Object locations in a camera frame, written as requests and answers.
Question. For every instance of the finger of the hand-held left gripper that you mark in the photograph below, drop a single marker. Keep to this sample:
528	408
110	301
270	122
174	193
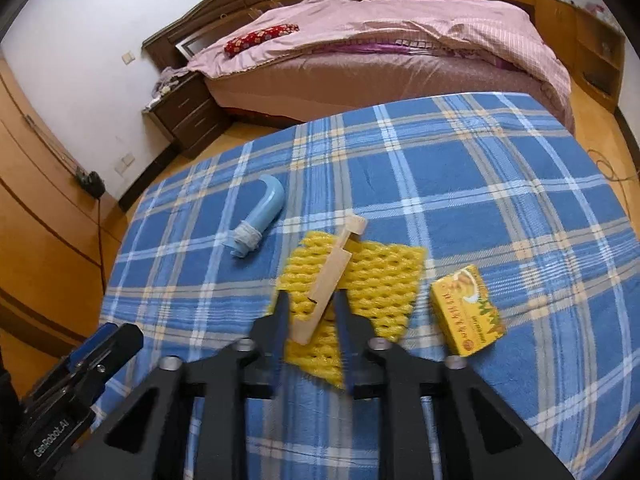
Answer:
95	345
117	350

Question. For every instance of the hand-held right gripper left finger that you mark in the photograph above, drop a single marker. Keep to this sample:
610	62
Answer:
283	327

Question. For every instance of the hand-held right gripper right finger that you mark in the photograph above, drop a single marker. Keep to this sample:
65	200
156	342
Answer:
343	330

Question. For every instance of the wooden stick piece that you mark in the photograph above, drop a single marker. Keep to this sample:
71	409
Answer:
330	280

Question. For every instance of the yellow foam fruit net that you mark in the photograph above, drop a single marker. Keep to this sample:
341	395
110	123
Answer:
385	280

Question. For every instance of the light blue curved tube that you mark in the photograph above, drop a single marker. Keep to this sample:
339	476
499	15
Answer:
267	205

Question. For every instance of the yellow cardboard box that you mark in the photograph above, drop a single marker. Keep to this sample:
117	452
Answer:
467	310

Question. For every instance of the light wooden wardrobe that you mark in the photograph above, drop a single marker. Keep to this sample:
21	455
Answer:
40	220

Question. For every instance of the black power adapter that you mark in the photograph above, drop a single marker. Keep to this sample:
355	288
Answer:
90	182

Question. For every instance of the blue plaid blanket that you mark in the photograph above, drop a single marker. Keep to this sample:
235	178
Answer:
475	185

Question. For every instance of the dark wooden nightstand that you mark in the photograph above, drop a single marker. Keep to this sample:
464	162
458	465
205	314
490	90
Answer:
187	115

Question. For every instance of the dark wooden bed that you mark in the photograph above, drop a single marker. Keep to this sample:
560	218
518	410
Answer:
350	80

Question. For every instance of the pale cloth on nightstand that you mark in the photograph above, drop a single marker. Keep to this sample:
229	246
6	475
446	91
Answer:
170	80

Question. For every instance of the red floral pillow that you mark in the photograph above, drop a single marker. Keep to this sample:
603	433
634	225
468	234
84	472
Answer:
260	40

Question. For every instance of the pink checked duvet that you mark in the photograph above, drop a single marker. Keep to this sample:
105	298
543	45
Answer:
400	25

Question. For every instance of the pink and white desk items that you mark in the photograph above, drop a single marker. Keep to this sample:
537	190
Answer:
597	8

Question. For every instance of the white wall socket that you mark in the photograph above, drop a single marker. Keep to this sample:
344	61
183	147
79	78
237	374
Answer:
128	58
125	163

